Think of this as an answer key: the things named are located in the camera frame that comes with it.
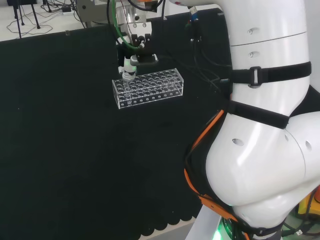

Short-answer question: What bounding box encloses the black cable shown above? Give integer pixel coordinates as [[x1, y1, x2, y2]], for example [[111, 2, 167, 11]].
[[160, 0, 234, 94]]

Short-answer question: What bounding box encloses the black tripod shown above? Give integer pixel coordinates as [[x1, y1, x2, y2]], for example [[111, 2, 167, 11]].
[[6, 0, 38, 40]]

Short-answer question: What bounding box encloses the orange cable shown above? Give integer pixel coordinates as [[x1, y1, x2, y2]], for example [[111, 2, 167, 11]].
[[184, 109, 251, 240]]

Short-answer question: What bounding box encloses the green cable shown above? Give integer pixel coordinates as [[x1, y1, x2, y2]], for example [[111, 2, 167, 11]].
[[110, 0, 146, 50]]

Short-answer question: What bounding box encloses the black bench cloth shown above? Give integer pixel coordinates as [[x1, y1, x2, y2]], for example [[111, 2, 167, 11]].
[[0, 7, 235, 237]]

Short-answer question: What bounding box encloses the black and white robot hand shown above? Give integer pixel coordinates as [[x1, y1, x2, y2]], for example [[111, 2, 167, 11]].
[[117, 21, 152, 82]]

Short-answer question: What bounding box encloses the clear plastic test tube rack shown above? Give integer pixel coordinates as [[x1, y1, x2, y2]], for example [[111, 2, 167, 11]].
[[111, 67, 185, 110]]

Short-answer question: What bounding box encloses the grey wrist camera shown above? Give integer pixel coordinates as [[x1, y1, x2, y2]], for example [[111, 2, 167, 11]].
[[129, 53, 160, 66]]

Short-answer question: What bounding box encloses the yellow stop button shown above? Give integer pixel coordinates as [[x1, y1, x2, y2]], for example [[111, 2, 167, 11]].
[[296, 184, 320, 221]]

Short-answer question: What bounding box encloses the clear glass test tube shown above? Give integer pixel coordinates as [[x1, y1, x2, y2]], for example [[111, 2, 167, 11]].
[[123, 78, 133, 106]]

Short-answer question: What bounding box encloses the grey metal box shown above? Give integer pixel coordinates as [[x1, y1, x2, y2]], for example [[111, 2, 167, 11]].
[[75, 0, 111, 28]]

